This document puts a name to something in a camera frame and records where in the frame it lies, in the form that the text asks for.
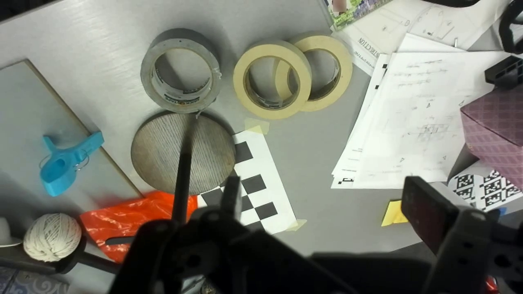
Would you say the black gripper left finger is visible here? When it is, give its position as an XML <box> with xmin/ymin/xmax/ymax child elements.
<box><xmin>219</xmin><ymin>174</ymin><xmax>243</xmax><ymax>223</ymax></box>

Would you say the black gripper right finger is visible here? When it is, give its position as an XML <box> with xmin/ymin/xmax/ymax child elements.
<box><xmin>400</xmin><ymin>175</ymin><xmax>466</xmax><ymax>259</ymax></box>

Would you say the beige masking tape roll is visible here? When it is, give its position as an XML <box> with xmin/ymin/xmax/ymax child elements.
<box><xmin>232</xmin><ymin>40</ymin><xmax>314</xmax><ymax>123</ymax></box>
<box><xmin>274</xmin><ymin>35</ymin><xmax>355</xmax><ymax>115</ymax></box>

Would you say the yellow sticky note pad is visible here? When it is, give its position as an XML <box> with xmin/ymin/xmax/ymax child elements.
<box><xmin>379</xmin><ymin>198</ymin><xmax>412</xmax><ymax>229</ymax></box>

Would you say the black white checkerboard sheet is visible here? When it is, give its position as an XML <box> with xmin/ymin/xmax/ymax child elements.
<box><xmin>196</xmin><ymin>126</ymin><xmax>307</xmax><ymax>237</ymax></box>

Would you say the large fiducial tag sheet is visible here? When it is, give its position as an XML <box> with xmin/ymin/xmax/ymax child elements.
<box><xmin>446</xmin><ymin>167</ymin><xmax>523</xmax><ymax>216</ymax></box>

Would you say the black pole stand wooden base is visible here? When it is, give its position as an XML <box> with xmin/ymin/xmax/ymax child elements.
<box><xmin>129</xmin><ymin>110</ymin><xmax>237</xmax><ymax>226</ymax></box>

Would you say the white printed paper stack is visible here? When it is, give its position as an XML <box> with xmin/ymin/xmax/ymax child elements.
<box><xmin>330</xmin><ymin>0</ymin><xmax>523</xmax><ymax>193</ymax></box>

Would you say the orange plastic bag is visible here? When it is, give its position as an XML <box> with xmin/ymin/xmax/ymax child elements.
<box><xmin>78</xmin><ymin>190</ymin><xmax>199</xmax><ymax>267</ymax></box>

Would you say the pink patterned tissue box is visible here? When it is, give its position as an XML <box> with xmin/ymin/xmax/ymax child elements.
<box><xmin>459</xmin><ymin>86</ymin><xmax>523</xmax><ymax>193</ymax></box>

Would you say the black ladle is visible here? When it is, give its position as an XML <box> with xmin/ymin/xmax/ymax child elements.
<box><xmin>0</xmin><ymin>234</ymin><xmax>124</xmax><ymax>277</ymax></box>

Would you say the black plastic block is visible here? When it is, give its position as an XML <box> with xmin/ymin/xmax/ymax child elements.
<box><xmin>484</xmin><ymin>55</ymin><xmax>523</xmax><ymax>92</ymax></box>

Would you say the light blue plastic clamp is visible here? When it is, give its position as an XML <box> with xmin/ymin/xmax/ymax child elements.
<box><xmin>37</xmin><ymin>130</ymin><xmax>106</xmax><ymax>200</ymax></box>

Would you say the grey patterned cloth bundle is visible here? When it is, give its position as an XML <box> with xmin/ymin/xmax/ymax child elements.
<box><xmin>0</xmin><ymin>265</ymin><xmax>75</xmax><ymax>294</ymax></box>

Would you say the grey rectangular mat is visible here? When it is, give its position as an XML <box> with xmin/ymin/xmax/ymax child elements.
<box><xmin>0</xmin><ymin>58</ymin><xmax>144</xmax><ymax>219</ymax></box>

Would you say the small white cup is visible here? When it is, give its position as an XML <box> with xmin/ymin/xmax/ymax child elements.
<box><xmin>0</xmin><ymin>216</ymin><xmax>23</xmax><ymax>251</ymax></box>

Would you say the grey duct tape roll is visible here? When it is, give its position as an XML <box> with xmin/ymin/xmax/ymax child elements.
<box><xmin>139</xmin><ymin>27</ymin><xmax>224</xmax><ymax>115</ymax></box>

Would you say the white string ball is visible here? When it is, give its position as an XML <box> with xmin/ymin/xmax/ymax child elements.
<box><xmin>21</xmin><ymin>213</ymin><xmax>83</xmax><ymax>265</ymax></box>

